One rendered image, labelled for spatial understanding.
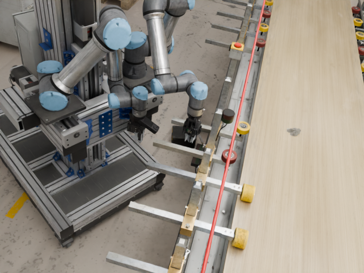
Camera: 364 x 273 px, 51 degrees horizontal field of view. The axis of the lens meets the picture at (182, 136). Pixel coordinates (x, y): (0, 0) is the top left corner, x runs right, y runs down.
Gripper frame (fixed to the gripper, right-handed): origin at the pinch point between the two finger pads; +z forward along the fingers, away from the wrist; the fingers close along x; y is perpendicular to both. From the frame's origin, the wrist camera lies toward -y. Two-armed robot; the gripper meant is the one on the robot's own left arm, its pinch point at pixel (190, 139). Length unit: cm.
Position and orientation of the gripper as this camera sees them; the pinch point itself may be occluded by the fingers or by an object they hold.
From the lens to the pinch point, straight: 193.7
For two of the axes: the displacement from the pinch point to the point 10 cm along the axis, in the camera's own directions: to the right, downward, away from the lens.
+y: -2.6, 6.6, -7.1
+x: 9.6, 2.7, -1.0
